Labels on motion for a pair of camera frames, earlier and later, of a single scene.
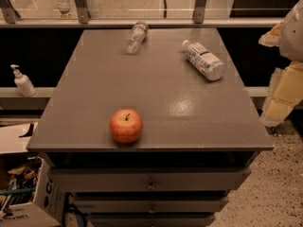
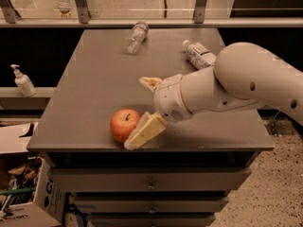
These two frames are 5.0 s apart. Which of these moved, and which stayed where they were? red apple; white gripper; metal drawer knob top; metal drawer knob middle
Moved: white gripper
Stayed: metal drawer knob middle; red apple; metal drawer knob top
